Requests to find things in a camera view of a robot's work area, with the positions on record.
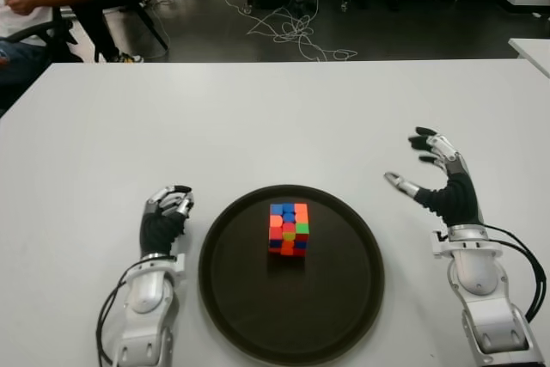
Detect black office chair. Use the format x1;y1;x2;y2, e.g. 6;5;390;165
0;5;85;63

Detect left arm black cables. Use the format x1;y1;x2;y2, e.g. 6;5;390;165
96;263;138;366

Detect white side table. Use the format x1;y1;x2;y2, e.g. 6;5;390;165
508;38;550;80

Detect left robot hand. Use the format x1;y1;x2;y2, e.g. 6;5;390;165
139;184;195;259

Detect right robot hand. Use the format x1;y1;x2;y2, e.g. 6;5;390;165
383;125;486;229

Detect person in black trousers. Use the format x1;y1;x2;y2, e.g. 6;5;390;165
64;0;169;63

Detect white tangled floor cable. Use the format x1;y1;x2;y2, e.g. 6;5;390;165
223;0;358;62

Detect multicoloured Rubik's cube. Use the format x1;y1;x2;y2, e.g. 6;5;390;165
268;202;310;256

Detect dark brown round plate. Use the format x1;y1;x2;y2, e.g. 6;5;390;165
198;185;386;364

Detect right arm black cables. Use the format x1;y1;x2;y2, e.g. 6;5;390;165
483;223;549;323

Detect arm black cables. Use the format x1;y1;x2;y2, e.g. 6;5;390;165
483;223;549;323
96;263;138;366

